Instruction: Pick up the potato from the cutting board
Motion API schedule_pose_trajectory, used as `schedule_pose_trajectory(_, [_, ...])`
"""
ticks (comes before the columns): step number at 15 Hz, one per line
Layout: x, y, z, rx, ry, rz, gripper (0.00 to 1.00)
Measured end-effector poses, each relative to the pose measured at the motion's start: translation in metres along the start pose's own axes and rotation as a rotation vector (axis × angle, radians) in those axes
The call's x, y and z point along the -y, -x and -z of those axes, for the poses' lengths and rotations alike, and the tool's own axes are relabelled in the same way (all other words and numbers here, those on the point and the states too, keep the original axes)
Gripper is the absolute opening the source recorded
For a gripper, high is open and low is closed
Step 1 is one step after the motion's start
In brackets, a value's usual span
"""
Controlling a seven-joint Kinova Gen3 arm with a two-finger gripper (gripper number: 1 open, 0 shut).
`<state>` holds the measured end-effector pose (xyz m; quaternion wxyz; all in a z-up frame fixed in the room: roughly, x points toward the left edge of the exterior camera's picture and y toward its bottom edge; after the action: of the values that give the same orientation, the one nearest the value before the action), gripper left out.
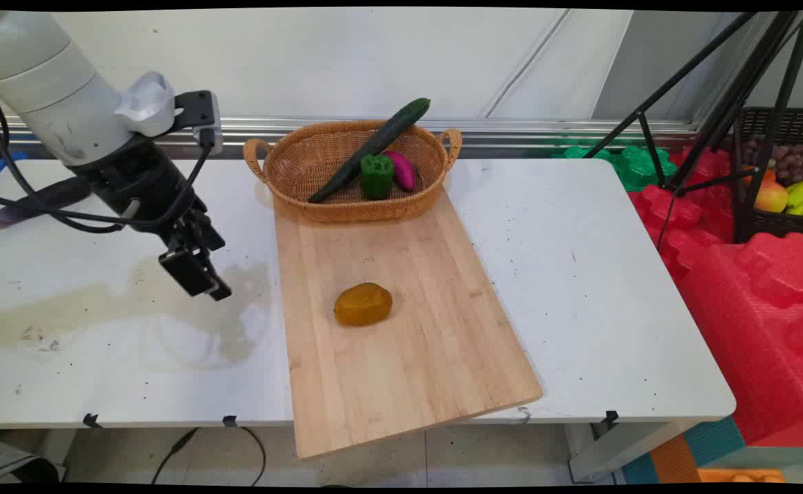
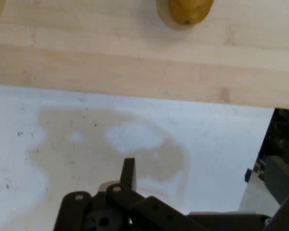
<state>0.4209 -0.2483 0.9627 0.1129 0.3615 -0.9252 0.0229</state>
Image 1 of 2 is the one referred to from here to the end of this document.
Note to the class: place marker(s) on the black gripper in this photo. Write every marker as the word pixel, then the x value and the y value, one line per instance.
pixel 137 182

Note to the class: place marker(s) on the brown potato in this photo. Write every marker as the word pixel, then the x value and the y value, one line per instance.
pixel 363 304

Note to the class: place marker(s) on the woven wicker basket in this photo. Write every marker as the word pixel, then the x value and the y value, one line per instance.
pixel 305 171

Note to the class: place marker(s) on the dark purple eggplant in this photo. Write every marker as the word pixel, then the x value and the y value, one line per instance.
pixel 38 200

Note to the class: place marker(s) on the green bell pepper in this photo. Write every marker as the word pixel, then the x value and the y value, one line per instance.
pixel 377 177

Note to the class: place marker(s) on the wooden cutting board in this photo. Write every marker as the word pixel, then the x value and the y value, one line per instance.
pixel 388 343

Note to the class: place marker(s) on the long green cucumber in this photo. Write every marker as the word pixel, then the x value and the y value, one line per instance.
pixel 374 147

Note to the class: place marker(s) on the blue foam piece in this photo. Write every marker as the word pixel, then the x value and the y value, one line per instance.
pixel 0 168

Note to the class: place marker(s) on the magenta sweet potato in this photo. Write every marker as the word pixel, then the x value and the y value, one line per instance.
pixel 403 171

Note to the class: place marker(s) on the green foam mat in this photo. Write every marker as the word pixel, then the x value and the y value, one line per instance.
pixel 638 168

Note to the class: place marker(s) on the white table leg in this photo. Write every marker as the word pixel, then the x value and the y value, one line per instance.
pixel 621 453

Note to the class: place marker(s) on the teal and orange mat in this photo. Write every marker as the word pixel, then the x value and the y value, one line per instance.
pixel 703 449

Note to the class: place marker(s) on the red foam mat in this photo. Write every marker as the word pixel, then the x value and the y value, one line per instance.
pixel 751 309

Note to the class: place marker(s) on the black plastic crate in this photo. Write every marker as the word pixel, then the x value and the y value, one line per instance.
pixel 772 223

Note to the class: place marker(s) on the small orange fruit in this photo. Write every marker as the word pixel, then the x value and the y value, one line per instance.
pixel 766 175

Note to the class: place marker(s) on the red yellow apple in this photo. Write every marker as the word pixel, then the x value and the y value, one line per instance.
pixel 771 197

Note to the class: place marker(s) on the orange foam tray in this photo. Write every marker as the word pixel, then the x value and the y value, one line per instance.
pixel 741 475

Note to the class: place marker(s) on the purple grapes bunch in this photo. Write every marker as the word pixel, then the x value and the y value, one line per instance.
pixel 789 159

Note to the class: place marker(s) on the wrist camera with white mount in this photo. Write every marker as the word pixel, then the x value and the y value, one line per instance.
pixel 168 110

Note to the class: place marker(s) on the aluminium wall rail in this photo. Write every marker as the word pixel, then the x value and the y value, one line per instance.
pixel 545 129

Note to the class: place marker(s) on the black camera tripod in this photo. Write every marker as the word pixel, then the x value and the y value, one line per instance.
pixel 731 103

